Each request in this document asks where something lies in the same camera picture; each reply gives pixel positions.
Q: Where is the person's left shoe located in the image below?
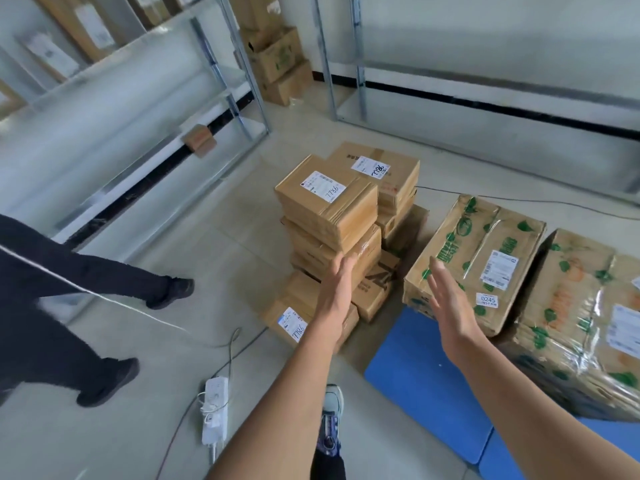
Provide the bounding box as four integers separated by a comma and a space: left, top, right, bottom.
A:
315, 384, 346, 458

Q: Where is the white charger cable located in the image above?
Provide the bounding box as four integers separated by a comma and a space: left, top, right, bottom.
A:
197, 391, 221, 464

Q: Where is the person's right hand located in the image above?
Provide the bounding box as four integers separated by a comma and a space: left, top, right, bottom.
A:
427, 255, 489, 367

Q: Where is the brown cardboard box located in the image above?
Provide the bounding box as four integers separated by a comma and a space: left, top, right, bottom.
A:
259, 61, 315, 107
227, 0, 282, 31
239, 26, 307, 85

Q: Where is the white power strip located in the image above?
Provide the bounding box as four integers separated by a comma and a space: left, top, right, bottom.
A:
201, 376, 230, 447

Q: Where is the person's left leg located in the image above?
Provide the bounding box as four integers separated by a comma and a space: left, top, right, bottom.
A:
309, 449, 347, 480

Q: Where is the small brown box 7786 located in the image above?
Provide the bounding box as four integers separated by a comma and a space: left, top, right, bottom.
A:
273, 154, 379, 253

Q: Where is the pile of plain cardboard boxes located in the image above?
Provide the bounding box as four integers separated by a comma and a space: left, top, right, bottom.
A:
287, 141, 431, 325

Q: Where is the tall plain brown box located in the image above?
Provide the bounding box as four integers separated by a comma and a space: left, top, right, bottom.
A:
281, 216, 383, 291

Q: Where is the low brown box 7786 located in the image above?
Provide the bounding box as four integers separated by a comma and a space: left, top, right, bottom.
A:
261, 271, 360, 351

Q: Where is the person's left forearm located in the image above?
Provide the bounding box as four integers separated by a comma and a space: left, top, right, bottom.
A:
207, 314, 346, 480

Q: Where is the thin white cable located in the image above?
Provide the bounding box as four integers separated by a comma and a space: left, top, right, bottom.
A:
0, 243, 221, 348

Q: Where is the person's left hand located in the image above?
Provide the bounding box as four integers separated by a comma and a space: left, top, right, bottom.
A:
313, 252, 359, 329

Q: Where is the dark purple power cable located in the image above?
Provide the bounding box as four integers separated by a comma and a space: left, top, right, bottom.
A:
155, 326, 271, 480

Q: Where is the orange leaf box 8935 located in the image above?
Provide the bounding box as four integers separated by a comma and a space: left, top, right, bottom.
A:
495, 228, 640, 423

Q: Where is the silver metal shelf rack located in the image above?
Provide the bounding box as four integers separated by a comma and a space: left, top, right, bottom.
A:
312, 0, 640, 205
0, 0, 271, 245

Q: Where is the tiny brown carton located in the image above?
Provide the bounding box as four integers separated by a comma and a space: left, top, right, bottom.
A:
181, 123, 219, 159

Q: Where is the green leaf box 0245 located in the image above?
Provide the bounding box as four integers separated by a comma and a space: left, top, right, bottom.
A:
402, 194, 547, 338

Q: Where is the person's right forearm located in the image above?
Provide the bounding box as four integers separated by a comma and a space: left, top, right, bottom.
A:
455, 334, 640, 480

